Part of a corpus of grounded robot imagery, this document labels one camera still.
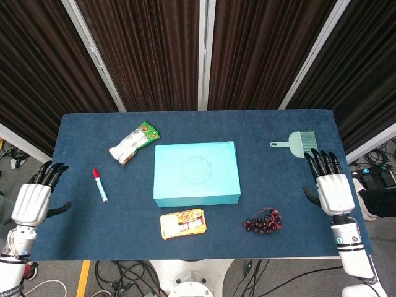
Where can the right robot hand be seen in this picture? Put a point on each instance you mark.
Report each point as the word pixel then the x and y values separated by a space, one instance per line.
pixel 335 195

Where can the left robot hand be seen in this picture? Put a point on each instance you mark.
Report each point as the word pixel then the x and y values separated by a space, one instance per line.
pixel 29 202

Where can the light blue shoe box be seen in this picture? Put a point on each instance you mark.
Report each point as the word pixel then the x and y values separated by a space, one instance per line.
pixel 198 173

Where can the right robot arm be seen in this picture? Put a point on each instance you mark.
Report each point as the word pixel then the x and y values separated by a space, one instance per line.
pixel 349 244

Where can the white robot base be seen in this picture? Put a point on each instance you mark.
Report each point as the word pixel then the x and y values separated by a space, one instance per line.
pixel 191 278

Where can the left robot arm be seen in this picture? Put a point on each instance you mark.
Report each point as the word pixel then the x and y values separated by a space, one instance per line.
pixel 18 241

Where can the black device blue button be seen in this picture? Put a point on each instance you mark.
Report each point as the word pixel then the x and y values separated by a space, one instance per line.
pixel 374 178

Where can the mint green hand brush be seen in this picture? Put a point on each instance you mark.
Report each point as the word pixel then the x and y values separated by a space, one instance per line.
pixel 297 143

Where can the red black floor object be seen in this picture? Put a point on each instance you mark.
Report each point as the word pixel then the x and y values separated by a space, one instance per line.
pixel 31 270

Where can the dark blue table cloth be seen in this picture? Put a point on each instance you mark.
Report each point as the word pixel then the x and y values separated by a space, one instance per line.
pixel 92 235

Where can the red capped marker pen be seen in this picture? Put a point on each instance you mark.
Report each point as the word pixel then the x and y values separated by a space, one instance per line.
pixel 99 184

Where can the dark red grape bunch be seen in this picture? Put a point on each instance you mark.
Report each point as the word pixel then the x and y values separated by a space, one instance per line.
pixel 263 226

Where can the yellow floor tape strip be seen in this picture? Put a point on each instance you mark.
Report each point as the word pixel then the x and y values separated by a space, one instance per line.
pixel 83 278

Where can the white green snack packet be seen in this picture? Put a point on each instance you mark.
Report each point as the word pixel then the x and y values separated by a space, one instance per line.
pixel 133 143

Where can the dark brown partition panel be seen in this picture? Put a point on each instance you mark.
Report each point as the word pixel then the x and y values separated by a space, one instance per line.
pixel 263 52
pixel 148 55
pixel 37 62
pixel 365 62

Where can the yellow snack packet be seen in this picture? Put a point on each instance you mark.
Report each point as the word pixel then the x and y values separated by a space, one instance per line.
pixel 182 224

